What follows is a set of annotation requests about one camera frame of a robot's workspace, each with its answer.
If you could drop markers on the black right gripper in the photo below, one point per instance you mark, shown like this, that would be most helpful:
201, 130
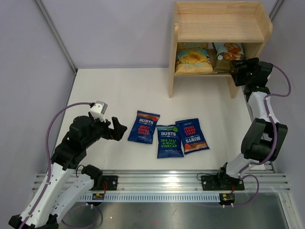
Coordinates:
251, 64

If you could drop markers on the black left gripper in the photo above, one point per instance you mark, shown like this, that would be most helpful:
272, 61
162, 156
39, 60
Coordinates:
118, 129

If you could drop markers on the light blue cassava chips bag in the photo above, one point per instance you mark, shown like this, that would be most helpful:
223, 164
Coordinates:
225, 53

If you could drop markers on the blue Burts spicy chilli bag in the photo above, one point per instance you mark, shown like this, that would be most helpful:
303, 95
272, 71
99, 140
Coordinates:
143, 128

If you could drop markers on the tan kettle chips bag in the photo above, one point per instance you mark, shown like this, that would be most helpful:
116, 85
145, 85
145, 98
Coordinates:
193, 58

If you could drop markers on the blue Burts sea salt bag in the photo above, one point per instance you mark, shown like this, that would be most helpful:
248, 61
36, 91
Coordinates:
169, 142

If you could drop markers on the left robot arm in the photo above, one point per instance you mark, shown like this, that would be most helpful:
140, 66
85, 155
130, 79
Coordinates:
50, 205

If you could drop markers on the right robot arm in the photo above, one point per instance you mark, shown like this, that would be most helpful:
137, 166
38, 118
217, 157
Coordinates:
266, 134

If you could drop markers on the wooden two-tier shelf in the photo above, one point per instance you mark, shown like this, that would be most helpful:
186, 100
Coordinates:
246, 22

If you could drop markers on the upside-down Burts spicy chilli bag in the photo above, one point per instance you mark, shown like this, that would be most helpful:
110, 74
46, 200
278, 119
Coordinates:
191, 135

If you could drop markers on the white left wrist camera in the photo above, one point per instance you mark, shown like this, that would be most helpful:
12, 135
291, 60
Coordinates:
97, 111

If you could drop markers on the black left base bracket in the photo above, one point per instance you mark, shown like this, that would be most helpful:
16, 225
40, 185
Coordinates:
107, 182

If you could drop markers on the black base bracket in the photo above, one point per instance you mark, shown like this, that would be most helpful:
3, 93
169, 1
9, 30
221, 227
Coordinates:
107, 182
215, 183

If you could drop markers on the white slotted cable duct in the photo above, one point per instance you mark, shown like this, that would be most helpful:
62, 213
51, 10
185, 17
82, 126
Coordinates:
151, 197

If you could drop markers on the black right base bracket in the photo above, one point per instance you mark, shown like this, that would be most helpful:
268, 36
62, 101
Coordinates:
215, 183

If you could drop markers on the aluminium mounting rail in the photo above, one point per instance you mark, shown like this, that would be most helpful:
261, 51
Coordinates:
185, 180

